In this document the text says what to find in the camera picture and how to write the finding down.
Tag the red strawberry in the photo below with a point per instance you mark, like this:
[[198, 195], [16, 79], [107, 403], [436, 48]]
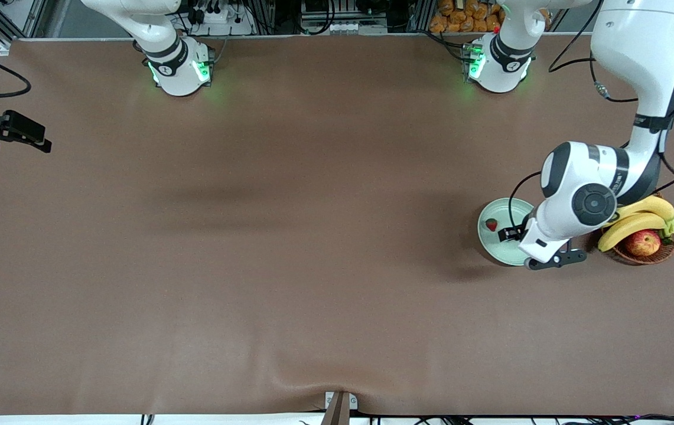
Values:
[[491, 225]]

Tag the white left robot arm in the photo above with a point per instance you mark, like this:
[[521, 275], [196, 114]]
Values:
[[632, 53]]

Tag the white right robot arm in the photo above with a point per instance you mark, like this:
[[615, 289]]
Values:
[[180, 74]]

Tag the pale green round plate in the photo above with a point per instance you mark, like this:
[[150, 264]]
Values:
[[490, 248]]

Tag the brown wicker basket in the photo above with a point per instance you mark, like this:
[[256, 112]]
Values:
[[632, 260]]

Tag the red apple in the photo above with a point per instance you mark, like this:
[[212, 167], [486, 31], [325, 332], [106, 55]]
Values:
[[642, 243]]

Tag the brown table cover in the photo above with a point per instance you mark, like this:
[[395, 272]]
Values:
[[336, 324]]

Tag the pack of brown bread rolls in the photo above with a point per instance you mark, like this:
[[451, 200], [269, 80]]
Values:
[[461, 18]]

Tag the white power strip with plugs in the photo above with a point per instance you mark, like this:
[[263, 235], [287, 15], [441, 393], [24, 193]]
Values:
[[218, 16]]

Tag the long white socket strip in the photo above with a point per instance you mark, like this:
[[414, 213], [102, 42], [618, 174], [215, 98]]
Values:
[[357, 27]]

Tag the aluminium frame post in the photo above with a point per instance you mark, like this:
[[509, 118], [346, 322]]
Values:
[[422, 15], [263, 15]]

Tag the table edge camera post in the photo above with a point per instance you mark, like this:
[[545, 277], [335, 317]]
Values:
[[336, 413]]

